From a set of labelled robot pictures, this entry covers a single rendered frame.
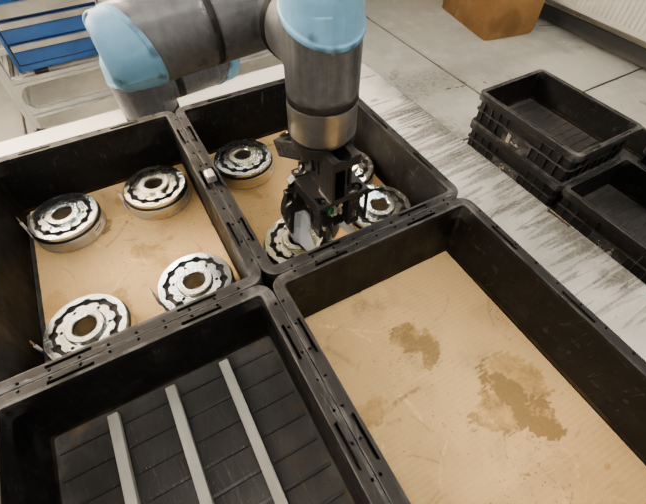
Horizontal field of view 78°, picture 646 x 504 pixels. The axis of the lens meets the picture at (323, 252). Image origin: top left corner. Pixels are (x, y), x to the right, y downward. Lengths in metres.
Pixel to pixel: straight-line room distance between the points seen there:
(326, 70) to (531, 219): 0.66
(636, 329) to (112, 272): 0.86
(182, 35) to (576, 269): 0.76
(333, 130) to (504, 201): 0.60
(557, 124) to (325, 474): 1.43
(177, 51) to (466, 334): 0.47
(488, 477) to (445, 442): 0.05
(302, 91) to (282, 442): 0.38
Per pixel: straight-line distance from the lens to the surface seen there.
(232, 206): 0.56
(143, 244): 0.69
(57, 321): 0.63
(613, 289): 0.91
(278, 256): 0.59
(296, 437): 0.51
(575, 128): 1.69
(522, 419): 0.56
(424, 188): 0.64
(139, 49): 0.43
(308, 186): 0.49
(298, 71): 0.40
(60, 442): 0.59
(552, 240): 0.93
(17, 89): 2.58
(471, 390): 0.55
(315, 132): 0.42
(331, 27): 0.37
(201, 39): 0.44
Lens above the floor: 1.32
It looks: 52 degrees down
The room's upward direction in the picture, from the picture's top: straight up
